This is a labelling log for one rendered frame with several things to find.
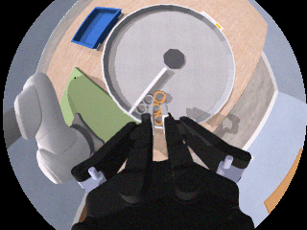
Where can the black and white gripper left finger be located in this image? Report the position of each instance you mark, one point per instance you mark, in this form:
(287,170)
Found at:
(110,157)

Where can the blue crate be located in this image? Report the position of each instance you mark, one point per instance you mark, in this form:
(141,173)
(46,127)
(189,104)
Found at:
(97,25)

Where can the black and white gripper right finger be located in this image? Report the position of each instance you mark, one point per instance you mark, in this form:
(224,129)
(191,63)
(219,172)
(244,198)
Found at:
(217,155)

